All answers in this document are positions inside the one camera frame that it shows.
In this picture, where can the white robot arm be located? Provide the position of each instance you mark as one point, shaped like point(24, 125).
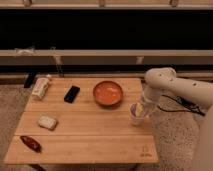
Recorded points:
point(200, 93)

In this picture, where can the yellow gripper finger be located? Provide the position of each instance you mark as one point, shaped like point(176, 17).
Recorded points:
point(138, 110)

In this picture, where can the wooden table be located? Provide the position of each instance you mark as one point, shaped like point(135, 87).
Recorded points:
point(86, 133)

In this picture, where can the black smartphone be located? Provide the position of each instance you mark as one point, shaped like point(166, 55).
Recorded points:
point(71, 94)

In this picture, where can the white wrapped bar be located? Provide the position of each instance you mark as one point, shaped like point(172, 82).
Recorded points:
point(47, 122)

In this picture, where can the orange ceramic bowl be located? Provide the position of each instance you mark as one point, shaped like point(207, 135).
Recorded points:
point(107, 93)

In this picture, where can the white plastic bottle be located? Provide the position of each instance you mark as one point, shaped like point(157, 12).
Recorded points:
point(41, 86)

